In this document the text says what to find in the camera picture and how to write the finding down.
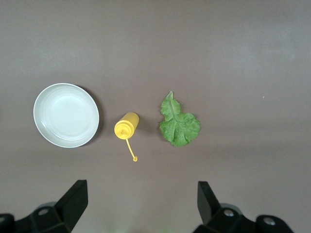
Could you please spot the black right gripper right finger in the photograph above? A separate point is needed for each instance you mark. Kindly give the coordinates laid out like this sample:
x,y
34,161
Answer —
x,y
213,218

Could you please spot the white plate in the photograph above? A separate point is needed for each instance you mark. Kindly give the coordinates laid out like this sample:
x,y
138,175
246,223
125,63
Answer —
x,y
65,115

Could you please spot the green lettuce leaf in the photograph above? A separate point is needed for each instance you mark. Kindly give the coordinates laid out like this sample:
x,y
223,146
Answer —
x,y
178,126

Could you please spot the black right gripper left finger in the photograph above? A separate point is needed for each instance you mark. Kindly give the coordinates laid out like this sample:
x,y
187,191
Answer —
x,y
63,211

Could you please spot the yellow squeeze bottle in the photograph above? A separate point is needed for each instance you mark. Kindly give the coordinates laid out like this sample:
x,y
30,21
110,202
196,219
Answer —
x,y
127,123

